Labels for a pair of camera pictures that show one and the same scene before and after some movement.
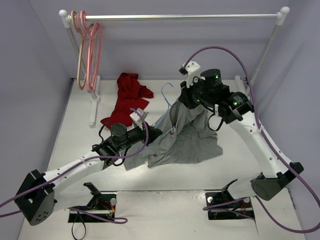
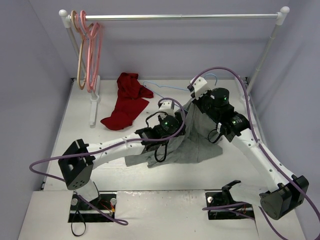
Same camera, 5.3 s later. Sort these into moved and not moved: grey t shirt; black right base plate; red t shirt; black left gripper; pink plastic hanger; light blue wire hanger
Moved: light blue wire hanger; black left gripper
Not moved: grey t shirt; pink plastic hanger; black right base plate; red t shirt
